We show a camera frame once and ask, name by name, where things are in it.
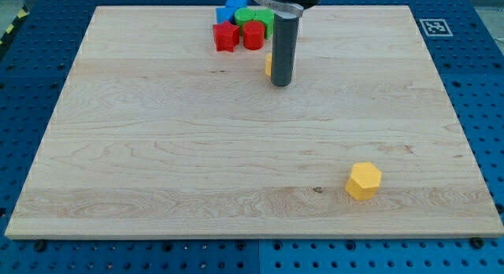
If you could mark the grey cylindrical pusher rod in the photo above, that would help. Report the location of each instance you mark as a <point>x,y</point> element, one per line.
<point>283,48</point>

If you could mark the yellow hexagon block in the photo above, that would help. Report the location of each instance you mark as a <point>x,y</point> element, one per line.
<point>364,181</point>

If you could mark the green round block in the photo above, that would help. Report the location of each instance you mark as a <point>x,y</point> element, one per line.
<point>265,16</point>

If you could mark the red cylinder block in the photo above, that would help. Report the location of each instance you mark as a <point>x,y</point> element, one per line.
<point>253,35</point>

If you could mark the yellow block behind pusher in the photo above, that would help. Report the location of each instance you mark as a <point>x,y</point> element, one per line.
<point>268,64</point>

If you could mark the blue block behind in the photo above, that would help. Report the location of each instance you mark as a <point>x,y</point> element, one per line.
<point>236,3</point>

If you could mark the red star block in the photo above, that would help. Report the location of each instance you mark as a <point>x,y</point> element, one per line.
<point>226,36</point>

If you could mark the blue cube block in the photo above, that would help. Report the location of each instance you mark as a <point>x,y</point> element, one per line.
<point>225,14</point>

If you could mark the white fiducial marker tag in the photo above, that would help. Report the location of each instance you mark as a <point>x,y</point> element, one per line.
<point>435,27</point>

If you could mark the wooden board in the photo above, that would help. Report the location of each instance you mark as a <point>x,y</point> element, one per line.
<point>156,135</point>

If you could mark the metal hose clamp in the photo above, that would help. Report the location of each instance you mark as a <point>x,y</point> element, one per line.
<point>288,10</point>

